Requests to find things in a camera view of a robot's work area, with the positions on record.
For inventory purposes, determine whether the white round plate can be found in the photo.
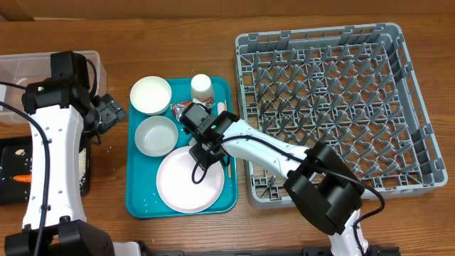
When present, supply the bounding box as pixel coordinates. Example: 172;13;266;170
156;146;225;213

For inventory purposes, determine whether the white rice pile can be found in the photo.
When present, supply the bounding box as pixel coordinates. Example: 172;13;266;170
79;149;87;191

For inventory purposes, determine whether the white bowl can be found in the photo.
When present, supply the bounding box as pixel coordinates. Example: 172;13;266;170
129;76;172;116

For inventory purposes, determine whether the grey bowl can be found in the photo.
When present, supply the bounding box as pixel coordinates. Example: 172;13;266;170
134;116;178;157

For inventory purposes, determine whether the nut shells pile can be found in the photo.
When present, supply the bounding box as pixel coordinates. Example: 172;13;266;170
15;149;25;156

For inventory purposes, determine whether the orange carrot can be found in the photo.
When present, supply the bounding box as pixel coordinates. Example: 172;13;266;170
13;174;32;183

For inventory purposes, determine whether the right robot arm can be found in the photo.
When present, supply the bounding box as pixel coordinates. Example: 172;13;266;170
180;110;401;255

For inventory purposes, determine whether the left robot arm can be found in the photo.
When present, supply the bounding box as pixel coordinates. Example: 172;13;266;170
4;75;146;255

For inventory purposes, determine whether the black waste tray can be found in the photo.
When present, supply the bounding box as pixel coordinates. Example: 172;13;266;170
1;136;91;206

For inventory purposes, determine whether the grey plastic dishwasher rack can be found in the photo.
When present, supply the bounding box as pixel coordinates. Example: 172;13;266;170
235;23;448;199

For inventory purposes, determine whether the crumpled white tissue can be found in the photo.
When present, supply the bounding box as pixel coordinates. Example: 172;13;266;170
189;137;197;146

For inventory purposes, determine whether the teal plastic tray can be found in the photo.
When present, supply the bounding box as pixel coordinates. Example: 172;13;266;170
125;77;238;218

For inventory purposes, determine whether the white plastic fork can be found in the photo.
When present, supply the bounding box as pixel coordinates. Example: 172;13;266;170
217;102;226;114

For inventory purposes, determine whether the crumpled foil wrapper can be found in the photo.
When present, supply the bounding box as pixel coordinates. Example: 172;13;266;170
171;101;214;122

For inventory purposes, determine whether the wooden chopstick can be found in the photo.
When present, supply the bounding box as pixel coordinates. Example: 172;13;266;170
224;100;232;178

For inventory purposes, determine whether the white paper cup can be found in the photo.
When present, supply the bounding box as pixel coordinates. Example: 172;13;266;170
191;74;215;102

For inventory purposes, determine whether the clear plastic bin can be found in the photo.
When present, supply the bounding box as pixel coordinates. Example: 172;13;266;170
1;51;106;129

